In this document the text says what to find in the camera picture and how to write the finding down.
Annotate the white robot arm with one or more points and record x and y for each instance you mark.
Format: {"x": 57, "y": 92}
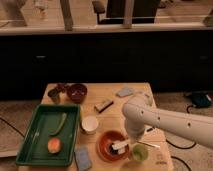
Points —
{"x": 138, "y": 113}

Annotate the dark maroon bowl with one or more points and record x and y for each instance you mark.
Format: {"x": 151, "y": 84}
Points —
{"x": 77, "y": 92}

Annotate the orange red bowl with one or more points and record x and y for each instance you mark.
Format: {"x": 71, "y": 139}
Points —
{"x": 104, "y": 149}

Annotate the wooden block eraser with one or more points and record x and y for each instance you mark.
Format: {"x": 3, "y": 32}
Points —
{"x": 100, "y": 107}

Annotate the white cup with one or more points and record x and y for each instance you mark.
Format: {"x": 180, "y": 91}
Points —
{"x": 90, "y": 124}

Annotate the dark red toy item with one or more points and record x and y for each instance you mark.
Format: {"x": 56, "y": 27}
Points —
{"x": 62, "y": 87}

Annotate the silver fork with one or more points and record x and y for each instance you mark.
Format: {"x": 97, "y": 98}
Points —
{"x": 149, "y": 144}

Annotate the blue sponge near tray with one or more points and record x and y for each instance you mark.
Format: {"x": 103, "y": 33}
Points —
{"x": 82, "y": 159}

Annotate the green cup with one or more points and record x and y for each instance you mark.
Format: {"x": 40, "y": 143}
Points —
{"x": 139, "y": 153}

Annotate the orange peach fruit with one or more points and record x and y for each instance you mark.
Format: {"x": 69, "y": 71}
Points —
{"x": 54, "y": 145}

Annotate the black office chair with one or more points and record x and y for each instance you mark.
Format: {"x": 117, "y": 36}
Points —
{"x": 123, "y": 11}

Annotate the green plastic tray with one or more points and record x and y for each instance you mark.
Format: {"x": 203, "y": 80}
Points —
{"x": 45, "y": 120}

